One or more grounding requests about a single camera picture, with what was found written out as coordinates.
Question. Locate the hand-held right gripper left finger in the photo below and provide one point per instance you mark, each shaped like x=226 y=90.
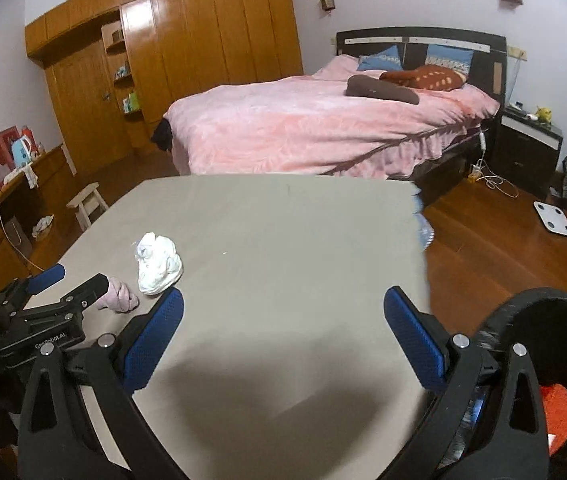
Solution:
x=156 y=340

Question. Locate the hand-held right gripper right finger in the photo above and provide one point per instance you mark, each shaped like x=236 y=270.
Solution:
x=413 y=345

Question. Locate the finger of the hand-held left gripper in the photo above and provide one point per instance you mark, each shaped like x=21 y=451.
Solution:
x=48 y=277
x=90 y=287

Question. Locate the pink sock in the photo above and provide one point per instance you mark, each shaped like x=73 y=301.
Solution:
x=121 y=297

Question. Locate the white tissue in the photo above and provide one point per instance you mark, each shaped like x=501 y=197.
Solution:
x=158 y=265

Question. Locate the black bagged waste bin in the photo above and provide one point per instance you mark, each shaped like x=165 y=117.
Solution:
x=553 y=305

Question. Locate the orange knitted sock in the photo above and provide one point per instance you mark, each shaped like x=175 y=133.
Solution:
x=561 y=410

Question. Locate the white crumpled cloth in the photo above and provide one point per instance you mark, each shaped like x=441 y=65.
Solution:
x=43 y=226

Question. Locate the small white stool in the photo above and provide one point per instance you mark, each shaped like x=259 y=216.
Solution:
x=88 y=202

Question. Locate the wooden desk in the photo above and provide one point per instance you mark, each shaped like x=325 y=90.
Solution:
x=53 y=165

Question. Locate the light blue plastic bag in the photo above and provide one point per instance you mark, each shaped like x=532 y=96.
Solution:
x=422 y=220

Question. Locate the light blue kettle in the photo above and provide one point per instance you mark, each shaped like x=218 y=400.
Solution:
x=22 y=150

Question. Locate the yellow power strip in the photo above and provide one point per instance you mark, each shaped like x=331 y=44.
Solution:
x=475 y=172

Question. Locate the white bathroom scale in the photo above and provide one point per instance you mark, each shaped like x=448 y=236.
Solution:
x=556 y=217

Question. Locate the black and white nightstand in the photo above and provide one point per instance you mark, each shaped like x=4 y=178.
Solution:
x=523 y=155

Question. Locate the small brown box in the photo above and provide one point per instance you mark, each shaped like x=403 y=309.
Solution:
x=117 y=35

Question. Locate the pink blanket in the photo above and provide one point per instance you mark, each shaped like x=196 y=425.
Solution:
x=288 y=125

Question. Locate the brown cushion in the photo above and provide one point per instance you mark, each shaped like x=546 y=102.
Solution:
x=378 y=89

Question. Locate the yellow plush toy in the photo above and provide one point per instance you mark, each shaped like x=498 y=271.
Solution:
x=543 y=113

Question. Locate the red-brown dotted pillow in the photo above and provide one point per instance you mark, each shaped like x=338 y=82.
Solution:
x=428 y=79

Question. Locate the wooden wardrobe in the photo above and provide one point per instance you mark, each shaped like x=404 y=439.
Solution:
x=213 y=35

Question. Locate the blue pillow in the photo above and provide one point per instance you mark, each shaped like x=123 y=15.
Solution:
x=381 y=60
x=451 y=57

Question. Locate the dark wooden bed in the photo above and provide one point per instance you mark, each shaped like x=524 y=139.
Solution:
x=488 y=42

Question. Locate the beige wall socket panel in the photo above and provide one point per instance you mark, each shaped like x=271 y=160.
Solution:
x=517 y=52

